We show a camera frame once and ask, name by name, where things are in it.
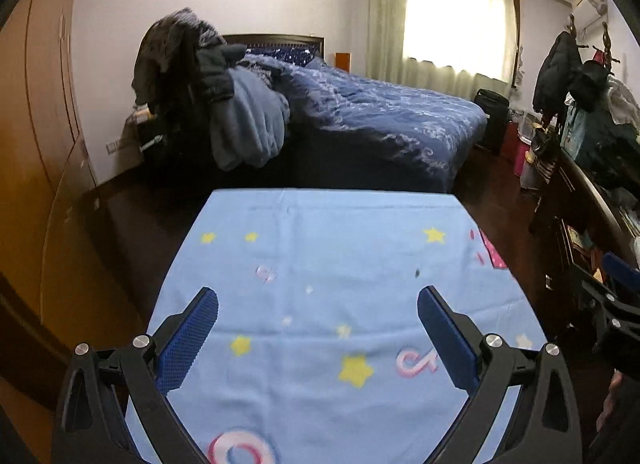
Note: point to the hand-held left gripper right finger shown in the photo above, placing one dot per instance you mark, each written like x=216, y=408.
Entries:
x=447, y=339

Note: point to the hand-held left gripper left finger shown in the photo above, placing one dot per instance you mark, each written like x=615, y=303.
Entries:
x=187, y=339

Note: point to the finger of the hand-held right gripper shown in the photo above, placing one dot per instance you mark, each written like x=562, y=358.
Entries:
x=620, y=269
x=607, y=301

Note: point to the person's right hand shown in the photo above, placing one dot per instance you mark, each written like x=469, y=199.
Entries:
x=612, y=404

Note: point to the dark wooden dresser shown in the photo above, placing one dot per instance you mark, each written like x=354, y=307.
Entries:
x=570, y=224

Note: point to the pile of dark clothes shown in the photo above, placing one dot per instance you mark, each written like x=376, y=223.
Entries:
x=617, y=154

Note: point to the blue star-print tablecloth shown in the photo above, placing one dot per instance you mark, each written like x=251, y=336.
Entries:
x=325, y=254

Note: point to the white garment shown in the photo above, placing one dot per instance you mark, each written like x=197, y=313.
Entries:
x=622, y=101

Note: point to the white basket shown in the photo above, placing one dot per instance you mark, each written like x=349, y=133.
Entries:
x=529, y=126

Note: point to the black hooded jacket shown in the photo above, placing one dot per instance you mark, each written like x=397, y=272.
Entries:
x=589, y=86

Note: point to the dark nightstand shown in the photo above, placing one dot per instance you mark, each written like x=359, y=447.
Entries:
x=152, y=149

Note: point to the black suitcase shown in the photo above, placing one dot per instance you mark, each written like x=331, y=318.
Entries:
x=491, y=119

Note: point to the black coat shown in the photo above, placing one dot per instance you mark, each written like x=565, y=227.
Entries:
x=555, y=74

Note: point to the light blue fleece blanket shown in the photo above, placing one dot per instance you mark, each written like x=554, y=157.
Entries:
x=250, y=119

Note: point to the wooden coat rack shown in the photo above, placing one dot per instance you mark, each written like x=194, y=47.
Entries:
x=605, y=39

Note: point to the blue patterned duvet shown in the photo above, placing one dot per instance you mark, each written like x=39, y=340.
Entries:
x=375, y=114

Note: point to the wooden wardrobe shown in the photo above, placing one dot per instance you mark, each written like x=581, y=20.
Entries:
x=35, y=144

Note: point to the dark puffer jacket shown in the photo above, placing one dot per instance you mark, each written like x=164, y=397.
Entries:
x=217, y=74

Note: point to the white air conditioner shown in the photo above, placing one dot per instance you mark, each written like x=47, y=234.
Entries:
x=590, y=1

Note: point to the grey patterned garment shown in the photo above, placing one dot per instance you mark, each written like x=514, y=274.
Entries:
x=170, y=44

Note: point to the orange wooden nightstand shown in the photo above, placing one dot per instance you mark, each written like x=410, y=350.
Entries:
x=343, y=62

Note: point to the blue star-print pillow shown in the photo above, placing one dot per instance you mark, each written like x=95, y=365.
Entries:
x=285, y=53

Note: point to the dark wooden headboard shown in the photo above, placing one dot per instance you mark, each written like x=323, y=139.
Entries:
x=280, y=40

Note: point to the pale green curtain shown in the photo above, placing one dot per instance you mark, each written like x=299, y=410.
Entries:
x=387, y=24

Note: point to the wall socket panel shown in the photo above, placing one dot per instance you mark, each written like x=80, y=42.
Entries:
x=112, y=145

